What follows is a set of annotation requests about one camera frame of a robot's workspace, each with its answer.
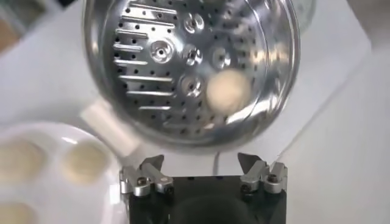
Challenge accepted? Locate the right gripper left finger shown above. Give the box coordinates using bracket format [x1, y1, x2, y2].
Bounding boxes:
[119, 154, 175, 197]

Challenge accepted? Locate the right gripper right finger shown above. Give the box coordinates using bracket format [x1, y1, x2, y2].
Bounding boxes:
[237, 152, 289, 195]

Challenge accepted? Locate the white steamed baozi bun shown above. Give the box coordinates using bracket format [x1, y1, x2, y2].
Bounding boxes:
[0, 138, 46, 183]
[0, 202, 37, 224]
[62, 141, 110, 183]
[205, 69, 252, 115]

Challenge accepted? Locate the perforated steel steamer basket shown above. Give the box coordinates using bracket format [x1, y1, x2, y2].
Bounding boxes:
[81, 0, 301, 153]

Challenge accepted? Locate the white oval plate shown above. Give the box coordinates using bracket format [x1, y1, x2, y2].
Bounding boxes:
[0, 121, 129, 224]

